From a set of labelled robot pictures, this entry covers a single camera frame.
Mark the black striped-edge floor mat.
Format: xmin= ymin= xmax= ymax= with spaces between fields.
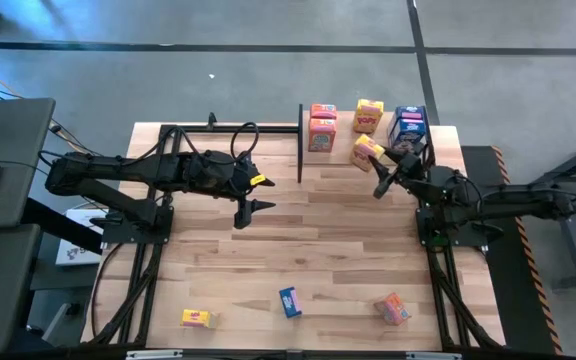
xmin=460 ymin=144 xmax=565 ymax=356

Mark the black cable bundle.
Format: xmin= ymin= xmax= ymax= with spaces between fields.
xmin=425 ymin=247 xmax=502 ymax=350
xmin=87 ymin=242 xmax=167 ymax=346

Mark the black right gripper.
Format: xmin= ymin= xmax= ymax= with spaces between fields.
xmin=367 ymin=147 xmax=432 ymax=200

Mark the grey desk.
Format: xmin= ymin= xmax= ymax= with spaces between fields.
xmin=0 ymin=223 xmax=43 ymax=355
xmin=0 ymin=97 xmax=57 ymax=231

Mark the orange Mini Wheats cereal box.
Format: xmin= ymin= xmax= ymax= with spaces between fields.
xmin=373 ymin=292 xmax=412 ymax=327
xmin=307 ymin=118 xmax=338 ymax=153
xmin=309 ymin=103 xmax=338 ymax=121

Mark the yellow Pops cereal box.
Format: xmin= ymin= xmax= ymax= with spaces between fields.
xmin=350 ymin=133 xmax=387 ymax=174
xmin=180 ymin=308 xmax=218 ymax=330
xmin=352 ymin=98 xmax=385 ymax=135

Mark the white printed sheet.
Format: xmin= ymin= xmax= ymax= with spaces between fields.
xmin=55 ymin=207 xmax=108 ymax=267

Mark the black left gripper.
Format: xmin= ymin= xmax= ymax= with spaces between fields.
xmin=187 ymin=149 xmax=277 ymax=230

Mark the silver metal bracket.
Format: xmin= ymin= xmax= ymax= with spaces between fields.
xmin=126 ymin=349 xmax=184 ymax=360
xmin=406 ymin=352 xmax=463 ymax=360

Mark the wooden shelf with black frame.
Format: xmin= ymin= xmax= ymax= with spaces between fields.
xmin=296 ymin=103 xmax=437 ymax=184

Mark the blue Frosted Flakes cereal box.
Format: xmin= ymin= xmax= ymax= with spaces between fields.
xmin=395 ymin=104 xmax=428 ymax=122
xmin=386 ymin=117 xmax=428 ymax=155
xmin=278 ymin=286 xmax=303 ymax=320

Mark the black cable loop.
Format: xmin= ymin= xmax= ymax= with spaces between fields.
xmin=445 ymin=169 xmax=485 ymax=214
xmin=228 ymin=121 xmax=261 ymax=162

